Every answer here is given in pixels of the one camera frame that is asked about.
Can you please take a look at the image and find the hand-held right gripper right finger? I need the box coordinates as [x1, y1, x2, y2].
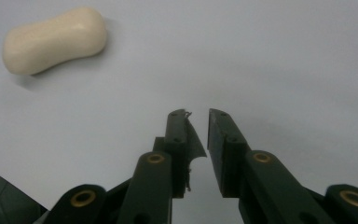
[207, 108, 337, 224]

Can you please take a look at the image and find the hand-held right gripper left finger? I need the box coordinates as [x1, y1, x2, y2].
[117, 108, 207, 224]

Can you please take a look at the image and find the cream soap bar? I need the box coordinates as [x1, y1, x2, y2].
[2, 7, 109, 76]

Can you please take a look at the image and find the dark cloth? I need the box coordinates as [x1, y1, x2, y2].
[0, 163, 48, 224]

